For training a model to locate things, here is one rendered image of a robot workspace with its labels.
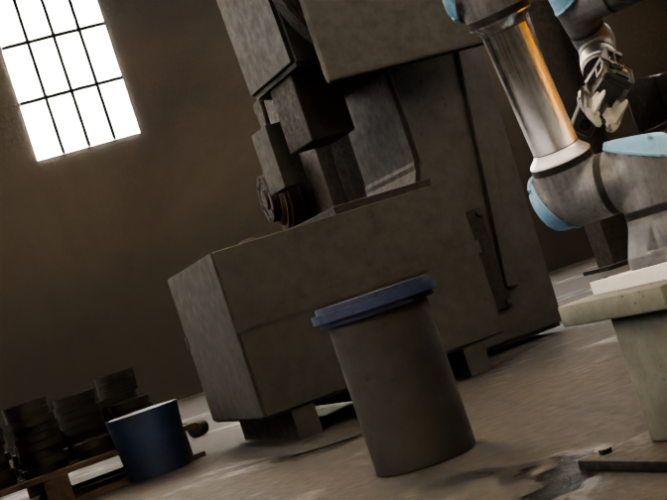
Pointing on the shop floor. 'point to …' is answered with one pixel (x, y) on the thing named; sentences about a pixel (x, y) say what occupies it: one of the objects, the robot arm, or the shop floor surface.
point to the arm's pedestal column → (653, 377)
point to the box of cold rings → (436, 211)
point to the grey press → (395, 124)
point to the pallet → (68, 440)
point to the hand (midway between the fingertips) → (602, 127)
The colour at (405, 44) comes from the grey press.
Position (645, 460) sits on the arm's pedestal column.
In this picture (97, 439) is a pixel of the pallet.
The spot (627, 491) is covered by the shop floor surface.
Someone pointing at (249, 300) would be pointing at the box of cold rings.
